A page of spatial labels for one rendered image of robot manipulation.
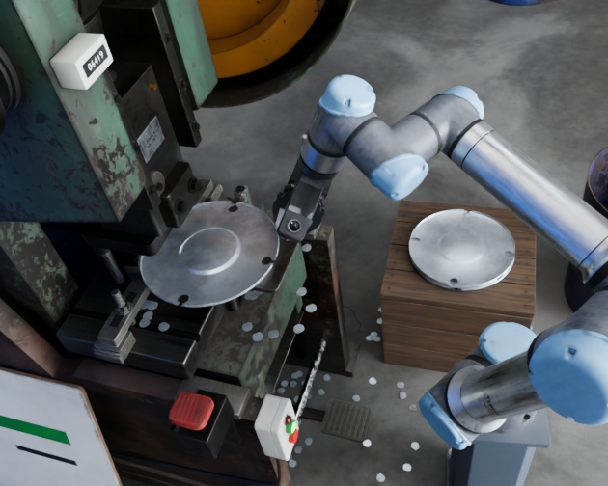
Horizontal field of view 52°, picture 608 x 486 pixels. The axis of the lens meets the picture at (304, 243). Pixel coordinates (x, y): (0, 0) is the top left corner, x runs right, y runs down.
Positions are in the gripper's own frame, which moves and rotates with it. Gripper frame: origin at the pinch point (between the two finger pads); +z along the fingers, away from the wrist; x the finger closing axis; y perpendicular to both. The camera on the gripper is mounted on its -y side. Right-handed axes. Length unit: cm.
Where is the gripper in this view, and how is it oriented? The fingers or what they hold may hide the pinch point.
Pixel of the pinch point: (285, 237)
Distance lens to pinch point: 116.5
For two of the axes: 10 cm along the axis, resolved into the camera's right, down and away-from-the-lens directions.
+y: 2.5, -7.3, 6.3
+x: -9.3, -3.7, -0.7
